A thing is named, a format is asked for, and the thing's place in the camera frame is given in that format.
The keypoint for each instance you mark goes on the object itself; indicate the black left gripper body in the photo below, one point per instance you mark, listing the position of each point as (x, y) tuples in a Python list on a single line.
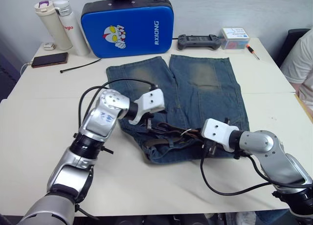
[(148, 116)]

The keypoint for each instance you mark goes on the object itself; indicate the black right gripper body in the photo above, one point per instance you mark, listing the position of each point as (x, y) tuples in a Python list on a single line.
[(212, 148)]

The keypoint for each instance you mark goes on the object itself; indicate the brown braided belt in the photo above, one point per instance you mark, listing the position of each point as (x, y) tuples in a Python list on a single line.
[(171, 132)]

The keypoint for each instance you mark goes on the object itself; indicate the blue denim shorts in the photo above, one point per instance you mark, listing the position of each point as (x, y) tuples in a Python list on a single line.
[(210, 102)]

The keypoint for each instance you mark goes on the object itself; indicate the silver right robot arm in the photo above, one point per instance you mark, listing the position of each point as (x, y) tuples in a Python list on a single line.
[(264, 141)]

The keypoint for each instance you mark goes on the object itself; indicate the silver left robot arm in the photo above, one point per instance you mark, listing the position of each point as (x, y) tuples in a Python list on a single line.
[(102, 119)]

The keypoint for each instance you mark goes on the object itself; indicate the black zip tie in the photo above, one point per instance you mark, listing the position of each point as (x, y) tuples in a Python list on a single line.
[(78, 67)]

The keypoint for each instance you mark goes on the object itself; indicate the blue cartoon hard case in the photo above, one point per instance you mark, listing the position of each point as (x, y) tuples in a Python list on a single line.
[(127, 29)]

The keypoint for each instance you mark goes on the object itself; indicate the grey game controller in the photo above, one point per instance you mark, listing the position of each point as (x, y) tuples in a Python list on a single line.
[(198, 41)]

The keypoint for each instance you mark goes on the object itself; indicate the orange black screwdriver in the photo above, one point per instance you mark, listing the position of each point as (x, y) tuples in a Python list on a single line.
[(252, 51)]

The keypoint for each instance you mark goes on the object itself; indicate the white bottle silver cap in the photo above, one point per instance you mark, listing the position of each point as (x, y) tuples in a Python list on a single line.
[(75, 34)]

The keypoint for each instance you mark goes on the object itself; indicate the clear plastic box white lid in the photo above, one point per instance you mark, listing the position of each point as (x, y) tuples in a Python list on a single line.
[(234, 38)]

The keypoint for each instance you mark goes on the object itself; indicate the dark smartphone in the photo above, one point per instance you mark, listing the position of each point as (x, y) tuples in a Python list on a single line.
[(50, 60)]

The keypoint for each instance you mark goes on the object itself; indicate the small white earbud case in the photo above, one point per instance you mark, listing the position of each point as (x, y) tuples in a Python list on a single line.
[(49, 46)]

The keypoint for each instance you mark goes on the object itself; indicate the person in white shirt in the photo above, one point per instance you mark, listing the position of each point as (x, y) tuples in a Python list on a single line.
[(302, 61)]

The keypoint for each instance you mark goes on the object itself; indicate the black chair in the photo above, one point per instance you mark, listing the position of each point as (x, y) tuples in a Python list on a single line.
[(288, 44)]

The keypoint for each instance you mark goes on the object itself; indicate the beige thermos purple lid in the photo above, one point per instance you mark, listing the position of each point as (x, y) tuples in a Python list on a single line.
[(53, 27)]

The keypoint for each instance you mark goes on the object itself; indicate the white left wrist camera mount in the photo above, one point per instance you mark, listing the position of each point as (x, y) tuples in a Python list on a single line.
[(152, 100)]

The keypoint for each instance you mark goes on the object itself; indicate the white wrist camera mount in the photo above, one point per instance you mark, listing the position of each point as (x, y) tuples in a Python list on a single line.
[(217, 132), (152, 100)]

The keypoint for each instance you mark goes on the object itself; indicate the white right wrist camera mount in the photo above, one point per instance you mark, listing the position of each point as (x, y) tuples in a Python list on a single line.
[(217, 132)]

